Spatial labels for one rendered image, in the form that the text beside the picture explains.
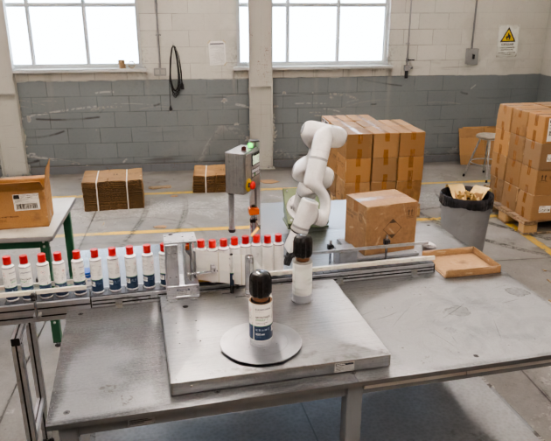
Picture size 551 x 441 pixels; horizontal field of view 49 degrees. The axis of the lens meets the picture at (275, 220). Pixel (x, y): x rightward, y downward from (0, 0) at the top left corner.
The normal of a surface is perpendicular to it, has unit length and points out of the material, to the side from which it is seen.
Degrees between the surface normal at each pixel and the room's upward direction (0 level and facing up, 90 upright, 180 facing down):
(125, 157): 90
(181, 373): 0
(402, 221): 90
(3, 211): 90
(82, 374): 0
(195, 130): 90
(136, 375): 0
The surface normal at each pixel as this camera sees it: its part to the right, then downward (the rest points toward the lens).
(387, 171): 0.17, 0.33
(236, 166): -0.37, 0.31
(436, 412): -0.01, -0.95
